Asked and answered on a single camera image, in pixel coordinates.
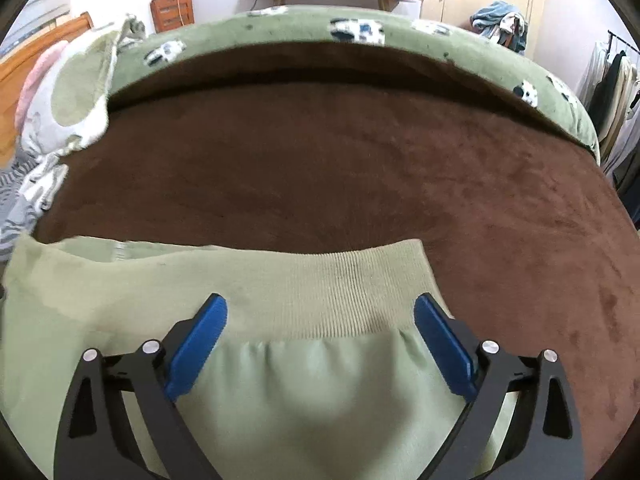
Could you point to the green zip jacket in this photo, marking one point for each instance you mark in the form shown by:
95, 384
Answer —
300, 410

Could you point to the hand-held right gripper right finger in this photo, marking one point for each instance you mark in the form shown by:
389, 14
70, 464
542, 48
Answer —
447, 345

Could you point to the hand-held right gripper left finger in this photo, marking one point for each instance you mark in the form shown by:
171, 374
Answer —
195, 345

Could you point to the brown fleece blanket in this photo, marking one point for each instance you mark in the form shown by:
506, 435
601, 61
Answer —
350, 170

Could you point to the white pillow with green hearts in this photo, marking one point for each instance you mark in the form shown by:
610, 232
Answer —
75, 95

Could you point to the white fleece blanket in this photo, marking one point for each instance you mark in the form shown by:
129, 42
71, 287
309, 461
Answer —
45, 180

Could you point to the pink pillow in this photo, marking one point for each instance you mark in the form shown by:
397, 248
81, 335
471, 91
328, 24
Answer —
37, 75

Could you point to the beige hanging shirt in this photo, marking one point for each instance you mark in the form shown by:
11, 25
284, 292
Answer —
625, 110

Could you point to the black clothes rack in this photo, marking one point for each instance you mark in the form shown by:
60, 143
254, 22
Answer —
625, 42

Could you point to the wooden headboard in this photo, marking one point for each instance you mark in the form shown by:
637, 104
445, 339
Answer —
7, 110

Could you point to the grey striped cloth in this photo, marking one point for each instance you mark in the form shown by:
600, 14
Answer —
12, 195

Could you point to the black hanging coat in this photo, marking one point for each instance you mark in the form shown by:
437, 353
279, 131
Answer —
607, 90

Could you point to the green panda print quilt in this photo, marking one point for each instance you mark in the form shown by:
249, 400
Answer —
280, 30

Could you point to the white window blinds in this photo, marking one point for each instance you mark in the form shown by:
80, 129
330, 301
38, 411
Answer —
40, 10

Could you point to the wooden chair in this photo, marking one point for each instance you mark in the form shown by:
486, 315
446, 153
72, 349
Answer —
172, 14

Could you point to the pile of clothes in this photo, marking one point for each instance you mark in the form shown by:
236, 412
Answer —
500, 25

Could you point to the white hanging garment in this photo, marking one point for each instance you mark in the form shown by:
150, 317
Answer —
595, 70

